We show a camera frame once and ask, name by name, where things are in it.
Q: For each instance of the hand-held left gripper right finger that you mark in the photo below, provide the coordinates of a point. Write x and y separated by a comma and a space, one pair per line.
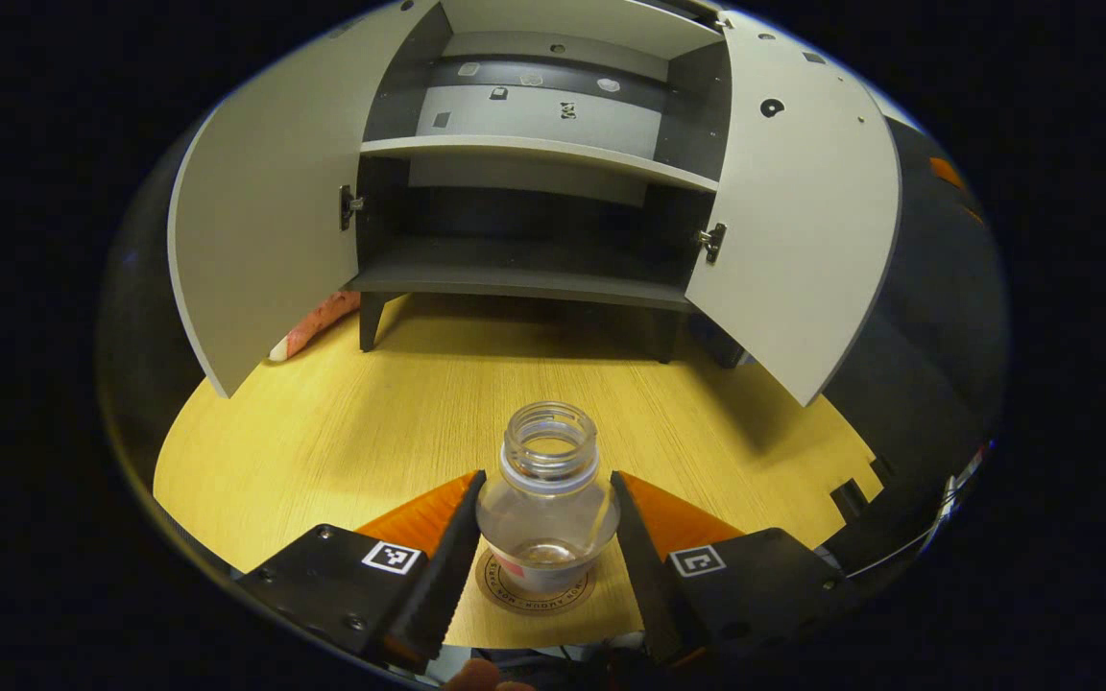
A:
654, 585

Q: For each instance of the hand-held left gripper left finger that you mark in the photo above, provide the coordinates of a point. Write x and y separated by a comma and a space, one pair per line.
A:
447, 576

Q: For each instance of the round brown coaster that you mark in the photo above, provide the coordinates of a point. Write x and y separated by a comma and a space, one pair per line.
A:
515, 600

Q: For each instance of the clear plastic bottle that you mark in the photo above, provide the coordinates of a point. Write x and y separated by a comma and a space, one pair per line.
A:
548, 518

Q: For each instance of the grey cabinet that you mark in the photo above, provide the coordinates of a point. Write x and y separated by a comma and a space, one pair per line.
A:
515, 264

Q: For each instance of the grey door with cat sticker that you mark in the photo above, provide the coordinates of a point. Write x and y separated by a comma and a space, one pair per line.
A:
803, 240

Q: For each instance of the grey door with phone sticker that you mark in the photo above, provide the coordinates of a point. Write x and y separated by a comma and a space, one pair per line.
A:
265, 211

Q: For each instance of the metal door hinge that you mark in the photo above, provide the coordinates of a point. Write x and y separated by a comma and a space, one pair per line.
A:
349, 206
712, 242

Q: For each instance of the white cabinet shelf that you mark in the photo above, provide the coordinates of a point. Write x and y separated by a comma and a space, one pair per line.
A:
591, 24
534, 149

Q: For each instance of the pink patterned object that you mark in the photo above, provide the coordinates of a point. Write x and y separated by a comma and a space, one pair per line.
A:
318, 324

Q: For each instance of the black backdrop cloth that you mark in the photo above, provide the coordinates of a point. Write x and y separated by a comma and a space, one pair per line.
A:
937, 317
145, 317

